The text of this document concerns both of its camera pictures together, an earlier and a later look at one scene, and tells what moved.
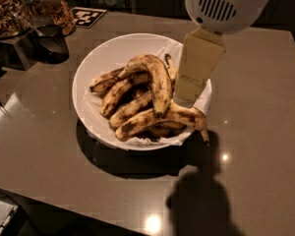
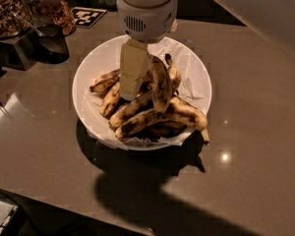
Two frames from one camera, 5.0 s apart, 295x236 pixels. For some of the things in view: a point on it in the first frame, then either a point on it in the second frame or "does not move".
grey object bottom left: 0,214 does not move
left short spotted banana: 104,81 does not move
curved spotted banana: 159,76 does not move
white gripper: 226,12 to 149,21
